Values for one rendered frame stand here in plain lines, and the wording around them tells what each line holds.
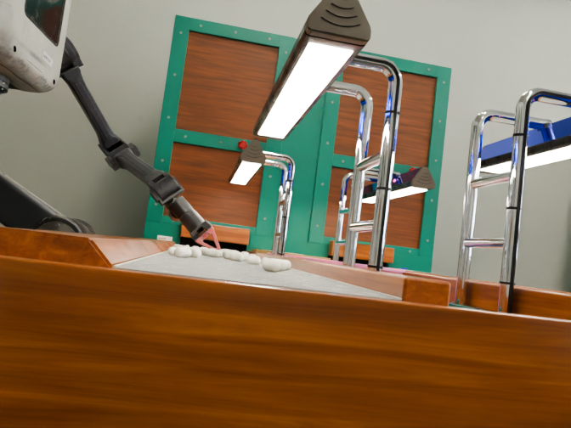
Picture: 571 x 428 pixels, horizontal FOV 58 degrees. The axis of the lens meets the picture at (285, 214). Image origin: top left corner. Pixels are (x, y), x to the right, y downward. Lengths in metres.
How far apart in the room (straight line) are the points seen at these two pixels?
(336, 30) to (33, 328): 0.46
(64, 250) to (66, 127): 2.80
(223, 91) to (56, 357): 2.03
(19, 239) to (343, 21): 0.43
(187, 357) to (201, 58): 2.08
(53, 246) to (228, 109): 1.94
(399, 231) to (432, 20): 1.91
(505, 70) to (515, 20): 0.39
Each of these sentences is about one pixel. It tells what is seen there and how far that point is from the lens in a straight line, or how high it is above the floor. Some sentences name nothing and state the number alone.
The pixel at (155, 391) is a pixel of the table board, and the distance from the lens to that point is 0.52.
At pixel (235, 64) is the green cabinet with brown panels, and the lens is 2.49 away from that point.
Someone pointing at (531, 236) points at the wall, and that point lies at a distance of 4.14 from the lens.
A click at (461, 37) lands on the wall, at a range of 4.08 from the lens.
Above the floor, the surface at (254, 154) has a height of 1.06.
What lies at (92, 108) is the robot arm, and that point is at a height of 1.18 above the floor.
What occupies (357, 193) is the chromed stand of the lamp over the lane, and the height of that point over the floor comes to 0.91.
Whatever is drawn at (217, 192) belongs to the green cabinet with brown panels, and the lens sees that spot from 2.36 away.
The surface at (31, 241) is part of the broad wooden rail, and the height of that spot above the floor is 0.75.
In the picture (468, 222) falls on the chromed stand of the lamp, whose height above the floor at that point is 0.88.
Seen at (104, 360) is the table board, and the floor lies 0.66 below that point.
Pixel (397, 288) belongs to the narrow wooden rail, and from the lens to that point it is 0.59.
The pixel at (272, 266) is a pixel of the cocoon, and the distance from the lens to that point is 0.85.
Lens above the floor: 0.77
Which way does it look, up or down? 4 degrees up
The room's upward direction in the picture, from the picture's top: 7 degrees clockwise
